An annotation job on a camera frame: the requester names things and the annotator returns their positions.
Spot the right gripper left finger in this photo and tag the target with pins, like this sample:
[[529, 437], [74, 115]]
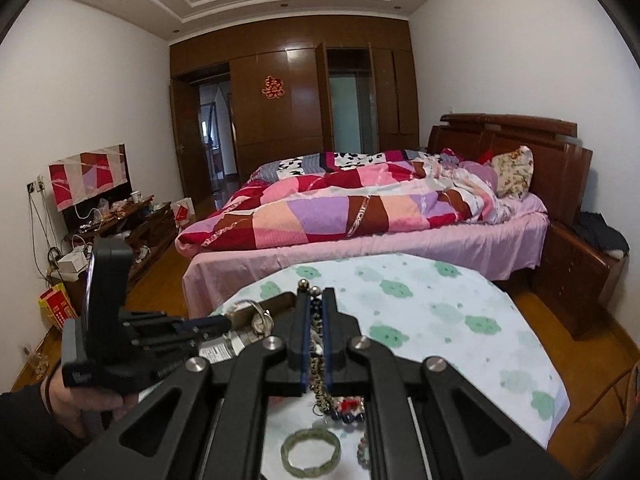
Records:
[[204, 420]]

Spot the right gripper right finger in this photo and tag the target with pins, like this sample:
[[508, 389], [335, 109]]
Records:
[[425, 420]]

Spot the green jade bangle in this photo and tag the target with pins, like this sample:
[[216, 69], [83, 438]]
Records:
[[311, 453]]

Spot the left hand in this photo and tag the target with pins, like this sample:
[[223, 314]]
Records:
[[68, 405]]

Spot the red yellow cardboard box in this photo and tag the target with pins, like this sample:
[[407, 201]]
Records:
[[56, 304]]

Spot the pink tin box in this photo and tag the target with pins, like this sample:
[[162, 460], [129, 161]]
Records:
[[229, 345]]

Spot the wooden tv cabinet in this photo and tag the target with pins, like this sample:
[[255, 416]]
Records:
[[147, 227]]

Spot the green cloud tablecloth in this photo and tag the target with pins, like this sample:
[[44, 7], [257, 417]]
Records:
[[419, 307]]

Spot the red gift bag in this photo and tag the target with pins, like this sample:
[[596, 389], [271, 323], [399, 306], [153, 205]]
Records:
[[183, 211]]

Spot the television with cloth cover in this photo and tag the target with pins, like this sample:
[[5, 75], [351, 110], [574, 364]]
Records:
[[80, 181]]

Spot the wooden nightstand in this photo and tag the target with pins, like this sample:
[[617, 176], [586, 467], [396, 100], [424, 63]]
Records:
[[575, 280]]

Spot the pink bed sheet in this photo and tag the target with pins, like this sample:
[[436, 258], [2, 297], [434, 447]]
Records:
[[493, 251]]

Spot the black clothes on nightstand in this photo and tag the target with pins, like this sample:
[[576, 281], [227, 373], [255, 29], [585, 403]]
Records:
[[593, 229]]

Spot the patchwork pink quilt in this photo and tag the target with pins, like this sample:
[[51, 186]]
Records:
[[326, 197]]

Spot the floral pillow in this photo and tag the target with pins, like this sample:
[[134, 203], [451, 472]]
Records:
[[515, 172]]

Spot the wooden bed headboard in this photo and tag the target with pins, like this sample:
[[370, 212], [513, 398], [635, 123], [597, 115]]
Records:
[[561, 164]]

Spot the brown wooden wardrobe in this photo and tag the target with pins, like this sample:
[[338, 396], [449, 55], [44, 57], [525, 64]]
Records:
[[280, 93]]

